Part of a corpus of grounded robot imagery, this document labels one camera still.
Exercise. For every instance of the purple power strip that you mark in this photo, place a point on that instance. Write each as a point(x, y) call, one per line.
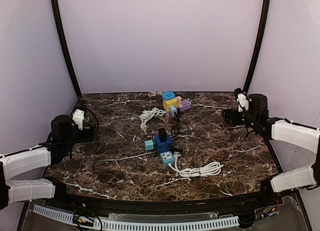
point(185, 105)

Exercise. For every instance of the blue adapter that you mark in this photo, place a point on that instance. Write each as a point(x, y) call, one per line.
point(168, 95)

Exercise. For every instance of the black plug adapter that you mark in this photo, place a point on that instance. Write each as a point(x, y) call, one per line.
point(162, 135)

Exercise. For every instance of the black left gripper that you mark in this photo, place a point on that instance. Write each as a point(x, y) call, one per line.
point(88, 127)

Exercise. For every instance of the left black frame post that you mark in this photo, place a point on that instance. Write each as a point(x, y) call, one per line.
point(64, 47)

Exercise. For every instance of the light blue charger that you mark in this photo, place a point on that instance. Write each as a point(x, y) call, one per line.
point(173, 110)

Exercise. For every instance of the white slotted cable duct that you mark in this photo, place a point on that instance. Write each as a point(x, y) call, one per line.
point(134, 222)

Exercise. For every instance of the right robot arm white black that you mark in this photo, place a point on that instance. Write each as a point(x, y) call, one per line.
point(253, 114)

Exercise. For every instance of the black frame post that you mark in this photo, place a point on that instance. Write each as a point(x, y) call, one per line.
point(64, 47)
point(257, 46)

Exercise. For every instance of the yellow cube socket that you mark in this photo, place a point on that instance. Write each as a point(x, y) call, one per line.
point(170, 102)

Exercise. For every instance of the teal small charger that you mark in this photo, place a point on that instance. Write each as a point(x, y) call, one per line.
point(150, 145)

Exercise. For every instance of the dark blue cube socket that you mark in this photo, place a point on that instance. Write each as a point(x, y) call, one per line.
point(162, 146)

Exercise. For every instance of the pink charger plug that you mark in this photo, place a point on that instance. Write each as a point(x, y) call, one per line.
point(178, 101)

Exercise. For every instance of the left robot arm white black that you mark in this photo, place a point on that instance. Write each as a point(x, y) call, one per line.
point(65, 133)

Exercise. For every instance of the black front aluminium rail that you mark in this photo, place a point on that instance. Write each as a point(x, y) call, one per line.
point(237, 205)

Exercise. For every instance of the teal power strip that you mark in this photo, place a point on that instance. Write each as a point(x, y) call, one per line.
point(167, 158)

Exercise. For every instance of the right black frame post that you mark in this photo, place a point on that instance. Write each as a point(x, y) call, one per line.
point(257, 46)

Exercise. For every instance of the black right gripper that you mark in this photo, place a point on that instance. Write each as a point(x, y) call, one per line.
point(233, 116)

